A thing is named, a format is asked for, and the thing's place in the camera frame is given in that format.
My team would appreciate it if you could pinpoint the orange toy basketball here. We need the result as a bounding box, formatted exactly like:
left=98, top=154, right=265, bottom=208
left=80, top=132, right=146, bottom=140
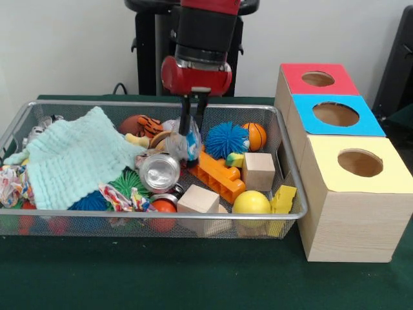
left=241, top=122, right=268, bottom=152

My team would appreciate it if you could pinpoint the packet with blue label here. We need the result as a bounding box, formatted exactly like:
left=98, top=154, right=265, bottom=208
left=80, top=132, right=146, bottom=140
left=165, top=119, right=205, bottom=169

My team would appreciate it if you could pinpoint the mint green knitted cloth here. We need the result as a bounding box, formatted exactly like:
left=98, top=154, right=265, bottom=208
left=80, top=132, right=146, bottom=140
left=3, top=106, right=152, bottom=211

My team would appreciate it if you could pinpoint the silver mesh bin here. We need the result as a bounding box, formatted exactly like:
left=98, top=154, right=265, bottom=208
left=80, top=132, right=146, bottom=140
left=0, top=99, right=308, bottom=240

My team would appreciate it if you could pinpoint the blue spiky ball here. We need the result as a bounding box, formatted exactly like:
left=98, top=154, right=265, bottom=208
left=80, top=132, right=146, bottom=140
left=205, top=121, right=251, bottom=160

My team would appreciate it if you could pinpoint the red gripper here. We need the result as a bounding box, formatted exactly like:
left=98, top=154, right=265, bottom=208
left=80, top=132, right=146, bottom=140
left=161, top=55, right=233, bottom=137

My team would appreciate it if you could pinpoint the wooden box with three holes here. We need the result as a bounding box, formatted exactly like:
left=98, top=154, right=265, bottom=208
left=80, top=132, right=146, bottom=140
left=274, top=63, right=413, bottom=263

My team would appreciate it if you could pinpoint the green spiky ball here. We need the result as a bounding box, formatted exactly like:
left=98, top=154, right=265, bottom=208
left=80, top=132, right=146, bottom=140
left=109, top=167, right=155, bottom=198

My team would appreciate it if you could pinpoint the yellow ball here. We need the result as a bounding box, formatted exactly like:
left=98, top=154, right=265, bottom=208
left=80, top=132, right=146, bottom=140
left=232, top=190, right=272, bottom=229

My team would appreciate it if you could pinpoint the wooden cube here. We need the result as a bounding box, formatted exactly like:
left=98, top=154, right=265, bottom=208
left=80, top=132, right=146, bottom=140
left=176, top=184, right=221, bottom=236
left=241, top=152, right=277, bottom=192

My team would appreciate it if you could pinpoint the orange plastic toy block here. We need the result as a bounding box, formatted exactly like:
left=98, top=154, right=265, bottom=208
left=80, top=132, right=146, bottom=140
left=188, top=150, right=247, bottom=204

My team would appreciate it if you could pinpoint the black chair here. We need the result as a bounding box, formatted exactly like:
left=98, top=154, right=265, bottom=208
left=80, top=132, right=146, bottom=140
left=370, top=5, right=413, bottom=122

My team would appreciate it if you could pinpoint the dark green table cloth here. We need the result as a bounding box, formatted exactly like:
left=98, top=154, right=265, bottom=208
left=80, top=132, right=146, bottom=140
left=0, top=94, right=413, bottom=310
left=377, top=102, right=413, bottom=152

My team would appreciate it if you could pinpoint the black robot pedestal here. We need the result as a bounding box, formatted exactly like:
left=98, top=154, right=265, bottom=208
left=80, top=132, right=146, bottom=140
left=124, top=0, right=261, bottom=97

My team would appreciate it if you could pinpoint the yellow cheese wedge toy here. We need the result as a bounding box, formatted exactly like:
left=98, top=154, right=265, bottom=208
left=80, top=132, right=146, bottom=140
left=268, top=184, right=297, bottom=237

